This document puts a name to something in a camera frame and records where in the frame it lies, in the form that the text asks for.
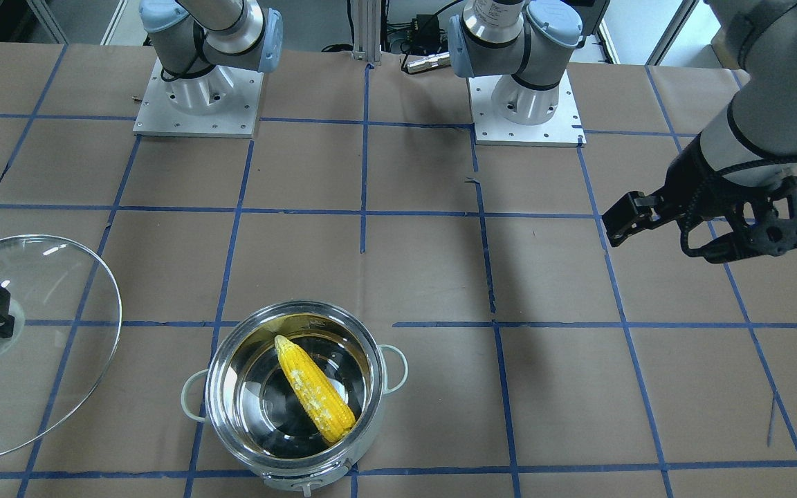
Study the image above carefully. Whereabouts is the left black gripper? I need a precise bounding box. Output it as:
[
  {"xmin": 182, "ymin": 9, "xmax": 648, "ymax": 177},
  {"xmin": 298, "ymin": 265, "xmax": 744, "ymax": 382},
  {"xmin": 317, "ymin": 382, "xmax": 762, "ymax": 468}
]
[{"xmin": 601, "ymin": 138, "xmax": 779, "ymax": 247}]

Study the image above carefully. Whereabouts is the glass pot lid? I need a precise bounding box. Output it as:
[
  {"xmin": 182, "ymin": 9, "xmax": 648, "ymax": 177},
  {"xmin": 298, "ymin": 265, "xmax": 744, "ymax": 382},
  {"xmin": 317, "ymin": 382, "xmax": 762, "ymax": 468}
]
[{"xmin": 0, "ymin": 235, "xmax": 122, "ymax": 457}]

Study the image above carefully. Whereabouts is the yellow corn cob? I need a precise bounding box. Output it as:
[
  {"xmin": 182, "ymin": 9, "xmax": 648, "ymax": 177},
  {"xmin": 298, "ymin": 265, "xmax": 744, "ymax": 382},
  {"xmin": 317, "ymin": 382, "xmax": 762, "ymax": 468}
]
[{"xmin": 274, "ymin": 335, "xmax": 356, "ymax": 445}]

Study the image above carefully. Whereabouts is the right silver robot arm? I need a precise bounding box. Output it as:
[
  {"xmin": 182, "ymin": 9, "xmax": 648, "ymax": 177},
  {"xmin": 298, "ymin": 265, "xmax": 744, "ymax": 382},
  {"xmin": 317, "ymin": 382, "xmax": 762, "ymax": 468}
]
[{"xmin": 0, "ymin": 1, "xmax": 271, "ymax": 329}]

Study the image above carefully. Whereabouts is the brown paper table cover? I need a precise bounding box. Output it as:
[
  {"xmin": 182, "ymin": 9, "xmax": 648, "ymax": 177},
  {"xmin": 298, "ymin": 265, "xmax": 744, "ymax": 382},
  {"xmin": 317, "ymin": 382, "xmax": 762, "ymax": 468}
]
[{"xmin": 0, "ymin": 51, "xmax": 797, "ymax": 497}]

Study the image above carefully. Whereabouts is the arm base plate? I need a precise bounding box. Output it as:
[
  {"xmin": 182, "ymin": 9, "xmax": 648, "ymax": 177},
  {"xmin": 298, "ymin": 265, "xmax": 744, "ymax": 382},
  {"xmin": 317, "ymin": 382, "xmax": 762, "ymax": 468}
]
[
  {"xmin": 133, "ymin": 61, "xmax": 266, "ymax": 139},
  {"xmin": 467, "ymin": 72, "xmax": 587, "ymax": 147}
]

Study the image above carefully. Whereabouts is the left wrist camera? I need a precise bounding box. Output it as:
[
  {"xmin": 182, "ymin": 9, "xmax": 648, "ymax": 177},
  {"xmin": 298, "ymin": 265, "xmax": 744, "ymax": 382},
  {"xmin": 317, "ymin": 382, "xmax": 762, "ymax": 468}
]
[{"xmin": 700, "ymin": 176, "xmax": 797, "ymax": 264}]

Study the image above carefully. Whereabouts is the silver cable connector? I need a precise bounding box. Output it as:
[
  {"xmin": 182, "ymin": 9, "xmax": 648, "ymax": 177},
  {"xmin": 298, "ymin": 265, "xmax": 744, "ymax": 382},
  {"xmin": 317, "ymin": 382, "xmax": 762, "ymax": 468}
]
[{"xmin": 401, "ymin": 53, "xmax": 452, "ymax": 75}]

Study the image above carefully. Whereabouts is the aluminium frame post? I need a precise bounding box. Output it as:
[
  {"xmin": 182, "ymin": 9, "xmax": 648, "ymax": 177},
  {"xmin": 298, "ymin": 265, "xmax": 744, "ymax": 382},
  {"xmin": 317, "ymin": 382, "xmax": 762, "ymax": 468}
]
[{"xmin": 348, "ymin": 0, "xmax": 385, "ymax": 66}]

